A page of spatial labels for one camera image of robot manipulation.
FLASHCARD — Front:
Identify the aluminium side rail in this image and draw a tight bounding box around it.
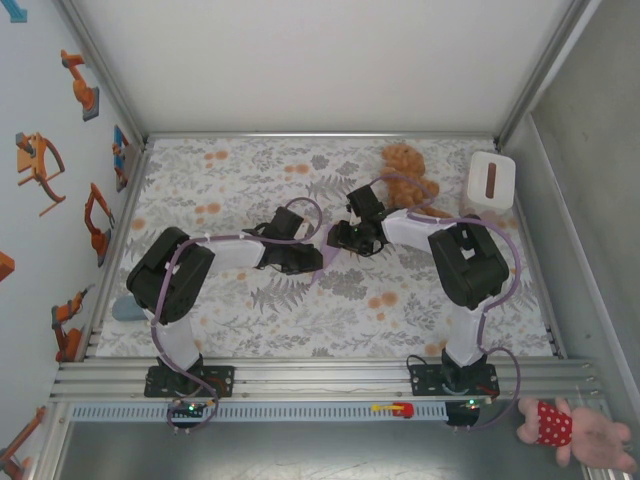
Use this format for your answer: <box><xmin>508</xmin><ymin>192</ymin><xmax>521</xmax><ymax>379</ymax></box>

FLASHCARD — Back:
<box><xmin>79</xmin><ymin>142</ymin><xmax>154</xmax><ymax>360</ymax></box>
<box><xmin>499</xmin><ymin>143</ymin><xmax>569</xmax><ymax>360</ymax></box>

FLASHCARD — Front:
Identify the orange arm grey base sticker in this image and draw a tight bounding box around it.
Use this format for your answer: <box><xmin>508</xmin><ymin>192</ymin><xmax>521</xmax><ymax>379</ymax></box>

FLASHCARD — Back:
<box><xmin>60</xmin><ymin>48</ymin><xmax>101</xmax><ymax>122</ymax></box>

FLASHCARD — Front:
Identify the blue-grey soft lump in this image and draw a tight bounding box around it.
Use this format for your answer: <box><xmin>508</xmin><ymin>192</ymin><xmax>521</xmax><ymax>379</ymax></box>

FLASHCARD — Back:
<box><xmin>110</xmin><ymin>294</ymin><xmax>149</xmax><ymax>324</ymax></box>

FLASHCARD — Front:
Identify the orange gripper wall sticker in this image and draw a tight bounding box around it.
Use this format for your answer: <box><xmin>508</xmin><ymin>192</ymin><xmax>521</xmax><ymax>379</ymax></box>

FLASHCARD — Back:
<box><xmin>14</xmin><ymin>131</ymin><xmax>68</xmax><ymax>218</ymax></box>

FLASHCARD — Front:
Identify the aluminium frame post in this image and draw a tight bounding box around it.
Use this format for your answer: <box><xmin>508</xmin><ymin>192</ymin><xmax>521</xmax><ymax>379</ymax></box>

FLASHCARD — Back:
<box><xmin>55</xmin><ymin>0</ymin><xmax>151</xmax><ymax>151</ymax></box>
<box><xmin>492</xmin><ymin>0</ymin><xmax>604</xmax><ymax>151</ymax></box>

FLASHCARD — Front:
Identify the right small controller board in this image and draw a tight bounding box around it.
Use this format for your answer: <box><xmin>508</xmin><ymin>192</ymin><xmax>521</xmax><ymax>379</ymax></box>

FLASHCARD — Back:
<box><xmin>444</xmin><ymin>397</ymin><xmax>490</xmax><ymax>429</ymax></box>

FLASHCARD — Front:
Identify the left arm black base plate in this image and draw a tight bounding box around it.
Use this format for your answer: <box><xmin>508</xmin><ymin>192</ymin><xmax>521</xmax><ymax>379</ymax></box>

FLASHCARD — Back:
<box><xmin>144</xmin><ymin>364</ymin><xmax>236</xmax><ymax>399</ymax></box>

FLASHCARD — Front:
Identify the grey slotted cable duct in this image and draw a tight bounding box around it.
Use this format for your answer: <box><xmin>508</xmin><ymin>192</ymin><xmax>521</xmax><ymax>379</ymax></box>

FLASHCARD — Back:
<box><xmin>69</xmin><ymin>402</ymin><xmax>450</xmax><ymax>423</ymax></box>

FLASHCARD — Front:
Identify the left small controller board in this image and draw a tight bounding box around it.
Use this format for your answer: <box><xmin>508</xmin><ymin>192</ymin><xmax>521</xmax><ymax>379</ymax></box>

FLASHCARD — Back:
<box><xmin>167</xmin><ymin>398</ymin><xmax>214</xmax><ymax>420</ymax></box>

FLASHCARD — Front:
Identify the floral fern table mat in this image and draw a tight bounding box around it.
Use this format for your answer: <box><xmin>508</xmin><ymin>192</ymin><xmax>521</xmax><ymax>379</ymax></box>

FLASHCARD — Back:
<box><xmin>92</xmin><ymin>135</ymin><xmax>565</xmax><ymax>359</ymax></box>

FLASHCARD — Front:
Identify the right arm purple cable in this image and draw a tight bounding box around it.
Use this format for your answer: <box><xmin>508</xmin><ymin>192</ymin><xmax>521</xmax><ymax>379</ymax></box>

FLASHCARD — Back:
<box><xmin>374</xmin><ymin>172</ymin><xmax>524</xmax><ymax>434</ymax></box>

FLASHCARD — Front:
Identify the orange claw arm sticker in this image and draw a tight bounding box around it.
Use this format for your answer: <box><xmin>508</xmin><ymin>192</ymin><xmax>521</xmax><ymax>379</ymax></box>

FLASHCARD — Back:
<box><xmin>82</xmin><ymin>182</ymin><xmax>116</xmax><ymax>267</ymax></box>

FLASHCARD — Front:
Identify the aluminium mounting rail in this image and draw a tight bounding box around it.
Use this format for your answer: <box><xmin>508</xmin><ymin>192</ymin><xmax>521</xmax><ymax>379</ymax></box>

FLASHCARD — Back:
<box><xmin>48</xmin><ymin>355</ymin><xmax>604</xmax><ymax>402</ymax></box>

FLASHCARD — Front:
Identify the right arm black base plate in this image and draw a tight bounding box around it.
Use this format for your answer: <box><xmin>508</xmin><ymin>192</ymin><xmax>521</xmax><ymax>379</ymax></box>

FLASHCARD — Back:
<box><xmin>408</xmin><ymin>362</ymin><xmax>500</xmax><ymax>400</ymax></box>

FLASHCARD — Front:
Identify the orange lever wall sticker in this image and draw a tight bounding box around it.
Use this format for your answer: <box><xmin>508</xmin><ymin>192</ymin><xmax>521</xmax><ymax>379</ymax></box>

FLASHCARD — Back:
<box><xmin>0</xmin><ymin>405</ymin><xmax>48</xmax><ymax>480</ymax></box>

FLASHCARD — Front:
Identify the small controller board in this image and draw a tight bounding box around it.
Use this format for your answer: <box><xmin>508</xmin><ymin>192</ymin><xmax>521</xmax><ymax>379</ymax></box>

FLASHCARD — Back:
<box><xmin>444</xmin><ymin>397</ymin><xmax>490</xmax><ymax>429</ymax></box>
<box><xmin>167</xmin><ymin>398</ymin><xmax>214</xmax><ymax>420</ymax></box>

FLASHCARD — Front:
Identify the small orange robot sticker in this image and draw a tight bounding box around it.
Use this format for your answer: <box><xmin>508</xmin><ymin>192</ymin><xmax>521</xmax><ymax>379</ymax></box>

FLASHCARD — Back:
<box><xmin>50</xmin><ymin>284</ymin><xmax>96</xmax><ymax>363</ymax></box>

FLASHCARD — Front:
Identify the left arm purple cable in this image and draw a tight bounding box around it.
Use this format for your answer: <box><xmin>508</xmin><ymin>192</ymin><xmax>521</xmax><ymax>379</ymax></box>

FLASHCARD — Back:
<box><xmin>148</xmin><ymin>197</ymin><xmax>324</xmax><ymax>435</ymax></box>

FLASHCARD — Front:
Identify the aluminium frame cross bar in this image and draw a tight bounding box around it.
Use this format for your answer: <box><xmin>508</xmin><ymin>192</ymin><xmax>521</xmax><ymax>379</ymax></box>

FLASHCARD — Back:
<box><xmin>146</xmin><ymin>130</ymin><xmax>497</xmax><ymax>142</ymax></box>

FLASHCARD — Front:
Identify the white tissue box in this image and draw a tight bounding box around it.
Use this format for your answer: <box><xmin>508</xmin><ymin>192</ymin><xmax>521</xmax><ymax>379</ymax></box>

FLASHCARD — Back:
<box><xmin>458</xmin><ymin>150</ymin><xmax>518</xmax><ymax>222</ymax></box>

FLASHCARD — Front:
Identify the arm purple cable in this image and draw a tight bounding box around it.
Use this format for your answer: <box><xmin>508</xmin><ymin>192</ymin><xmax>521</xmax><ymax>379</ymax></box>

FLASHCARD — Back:
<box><xmin>148</xmin><ymin>197</ymin><xmax>324</xmax><ymax>435</ymax></box>
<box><xmin>374</xmin><ymin>172</ymin><xmax>524</xmax><ymax>434</ymax></box>

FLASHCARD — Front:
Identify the blue rail wall sticker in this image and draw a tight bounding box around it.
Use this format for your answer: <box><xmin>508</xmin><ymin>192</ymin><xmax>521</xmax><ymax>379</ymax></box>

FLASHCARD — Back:
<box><xmin>111</xmin><ymin>124</ymin><xmax>133</xmax><ymax>193</ymax></box>

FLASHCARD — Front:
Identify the brown teddy bear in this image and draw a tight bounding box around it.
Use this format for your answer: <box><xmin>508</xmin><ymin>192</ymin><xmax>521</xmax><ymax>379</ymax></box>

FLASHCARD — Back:
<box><xmin>374</xmin><ymin>143</ymin><xmax>454</xmax><ymax>221</ymax></box>

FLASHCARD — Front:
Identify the pink plush toy dotted dress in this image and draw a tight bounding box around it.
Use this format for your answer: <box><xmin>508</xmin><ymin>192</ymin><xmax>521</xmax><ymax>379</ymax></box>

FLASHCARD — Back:
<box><xmin>516</xmin><ymin>397</ymin><xmax>634</xmax><ymax>471</ymax></box>

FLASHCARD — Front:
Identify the red yellow plastic toy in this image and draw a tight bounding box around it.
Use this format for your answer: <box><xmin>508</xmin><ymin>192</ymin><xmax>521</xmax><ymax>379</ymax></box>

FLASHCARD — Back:
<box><xmin>370</xmin><ymin>401</ymin><xmax>415</xmax><ymax>419</ymax></box>

